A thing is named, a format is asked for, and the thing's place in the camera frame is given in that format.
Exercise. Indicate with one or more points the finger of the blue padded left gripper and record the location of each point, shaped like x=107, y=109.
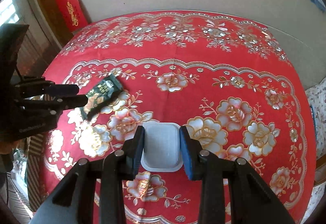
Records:
x=71, y=103

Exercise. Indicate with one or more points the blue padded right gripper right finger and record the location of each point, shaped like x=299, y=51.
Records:
x=251, y=199

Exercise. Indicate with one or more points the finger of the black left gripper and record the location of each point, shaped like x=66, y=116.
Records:
x=61, y=89

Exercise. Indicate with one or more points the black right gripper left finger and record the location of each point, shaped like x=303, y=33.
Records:
x=73, y=198

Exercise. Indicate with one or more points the green biscuit packet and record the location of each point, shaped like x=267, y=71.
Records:
x=101, y=94

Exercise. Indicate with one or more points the white plastic cup container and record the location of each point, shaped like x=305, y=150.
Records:
x=161, y=151

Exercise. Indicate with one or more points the striped white storage box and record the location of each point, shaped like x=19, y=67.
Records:
x=35, y=150

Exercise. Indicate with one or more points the lower red hanging decoration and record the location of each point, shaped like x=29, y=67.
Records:
x=72, y=14

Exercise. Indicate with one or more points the barred window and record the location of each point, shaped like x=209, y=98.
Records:
x=8, y=12

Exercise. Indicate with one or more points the red floral tablecloth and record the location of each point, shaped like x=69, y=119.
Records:
x=225, y=78

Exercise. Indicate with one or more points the floral cushioned chair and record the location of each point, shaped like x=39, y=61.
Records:
x=316, y=99

